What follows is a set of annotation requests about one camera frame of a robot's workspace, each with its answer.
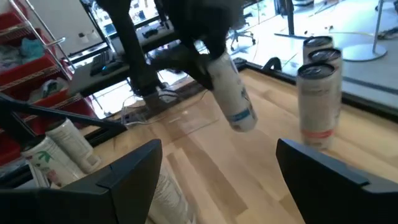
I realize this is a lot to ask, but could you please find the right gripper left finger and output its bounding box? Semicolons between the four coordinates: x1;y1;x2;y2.
0;139;163;224

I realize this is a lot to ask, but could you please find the Celsius can blue band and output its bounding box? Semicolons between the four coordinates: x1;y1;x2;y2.
206;51;258;133

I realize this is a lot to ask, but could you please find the black office chair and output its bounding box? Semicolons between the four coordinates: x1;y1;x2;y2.
228;12;257;52

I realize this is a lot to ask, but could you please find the black clamp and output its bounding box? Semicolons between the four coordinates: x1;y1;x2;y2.
264;57;282;72

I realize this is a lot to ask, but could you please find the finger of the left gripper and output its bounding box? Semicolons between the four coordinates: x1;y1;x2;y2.
186;62;215;91
214;46;231;63

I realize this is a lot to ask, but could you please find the white round stand base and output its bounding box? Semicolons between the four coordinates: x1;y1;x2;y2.
341;0;388;62

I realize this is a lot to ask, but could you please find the office desk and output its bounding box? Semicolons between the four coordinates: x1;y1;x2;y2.
68;18;187;97

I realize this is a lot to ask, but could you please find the red storage shelf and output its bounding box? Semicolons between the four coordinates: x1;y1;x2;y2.
0;0;97;166

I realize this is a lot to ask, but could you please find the clear plastic bin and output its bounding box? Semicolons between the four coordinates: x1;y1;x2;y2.
121;90;224;138

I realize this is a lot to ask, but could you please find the Celsius can yellow band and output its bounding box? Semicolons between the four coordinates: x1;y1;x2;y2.
21;135;86;189

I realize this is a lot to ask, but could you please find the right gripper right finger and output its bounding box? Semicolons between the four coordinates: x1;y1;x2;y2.
275;138;398;224

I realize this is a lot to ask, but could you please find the Celsius can green palm print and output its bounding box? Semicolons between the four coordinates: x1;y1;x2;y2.
147;161;197;224

